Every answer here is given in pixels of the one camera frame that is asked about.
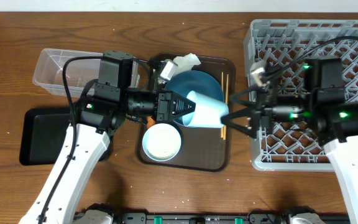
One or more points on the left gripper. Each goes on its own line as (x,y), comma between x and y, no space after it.
(162,106)

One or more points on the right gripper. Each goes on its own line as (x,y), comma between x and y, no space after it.
(258,112)

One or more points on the dark blue bowl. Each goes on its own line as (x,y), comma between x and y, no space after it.
(197,81)

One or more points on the light blue cup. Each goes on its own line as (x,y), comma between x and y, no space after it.
(207,114)

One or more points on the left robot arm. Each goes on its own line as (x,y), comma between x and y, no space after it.
(103,106)

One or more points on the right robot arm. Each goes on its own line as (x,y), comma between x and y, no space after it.
(323,107)

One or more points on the grey dishwasher rack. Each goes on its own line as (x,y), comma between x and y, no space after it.
(279,42)

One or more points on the orange carrot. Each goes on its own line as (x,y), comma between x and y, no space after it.
(150,122)

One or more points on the small bowl with rice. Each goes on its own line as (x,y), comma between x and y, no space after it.
(161,142)

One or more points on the crumpled white napkin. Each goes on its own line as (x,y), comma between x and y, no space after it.
(186,63)

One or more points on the brown serving tray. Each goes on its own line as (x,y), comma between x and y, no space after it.
(201,148)

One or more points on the clear plastic container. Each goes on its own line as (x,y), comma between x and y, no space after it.
(61,71)

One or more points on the black bin lid tray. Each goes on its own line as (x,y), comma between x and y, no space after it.
(43,135)

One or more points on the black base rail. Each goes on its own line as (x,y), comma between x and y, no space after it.
(103,213)

